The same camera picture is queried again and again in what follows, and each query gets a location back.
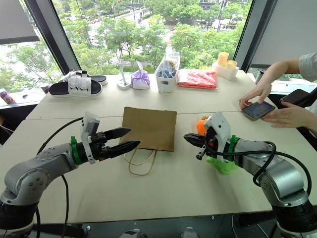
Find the brown paper bag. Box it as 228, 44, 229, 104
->
119, 107, 177, 177

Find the white bin with packets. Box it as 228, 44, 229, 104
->
155, 47, 181, 93

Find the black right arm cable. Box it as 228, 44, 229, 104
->
214, 141, 312, 199

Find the smartphone with lit screen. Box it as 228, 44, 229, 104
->
241, 100, 276, 121

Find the red and white can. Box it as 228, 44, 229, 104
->
0, 88, 17, 105

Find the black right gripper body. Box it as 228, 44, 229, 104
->
195, 125, 223, 161

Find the small white stand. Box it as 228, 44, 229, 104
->
116, 62, 132, 90

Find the grey shirt sleeve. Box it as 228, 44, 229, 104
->
298, 52, 317, 83

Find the metal tumbler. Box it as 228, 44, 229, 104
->
255, 69, 267, 85

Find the green toy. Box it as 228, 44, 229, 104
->
206, 155, 239, 176

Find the orange toy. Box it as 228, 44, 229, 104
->
193, 116, 209, 137

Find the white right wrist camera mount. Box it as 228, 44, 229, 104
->
205, 112, 232, 163

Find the person's right hand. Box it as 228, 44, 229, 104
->
238, 82, 273, 109

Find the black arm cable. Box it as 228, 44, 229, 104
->
214, 141, 312, 199
36, 117, 84, 225

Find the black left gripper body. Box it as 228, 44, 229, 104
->
88, 131, 115, 162

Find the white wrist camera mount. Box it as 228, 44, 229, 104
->
205, 112, 232, 163
80, 111, 101, 165

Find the tall yellow cup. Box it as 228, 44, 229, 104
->
217, 52, 230, 67

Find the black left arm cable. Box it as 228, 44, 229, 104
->
36, 117, 84, 225

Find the person's left hand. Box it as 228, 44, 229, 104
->
262, 101, 313, 129

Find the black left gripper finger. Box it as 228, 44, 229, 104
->
108, 140, 141, 158
105, 127, 132, 140

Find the black and white slipper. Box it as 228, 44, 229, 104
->
49, 75, 103, 97
58, 70, 108, 87

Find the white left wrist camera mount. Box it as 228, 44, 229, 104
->
80, 111, 101, 165

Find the red plastic packet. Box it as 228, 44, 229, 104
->
177, 69, 218, 89

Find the small white red cup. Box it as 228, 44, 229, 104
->
39, 82, 52, 95

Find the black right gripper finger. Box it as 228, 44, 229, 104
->
183, 133, 206, 143
189, 140, 206, 149

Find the purple pouch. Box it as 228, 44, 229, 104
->
130, 61, 151, 90

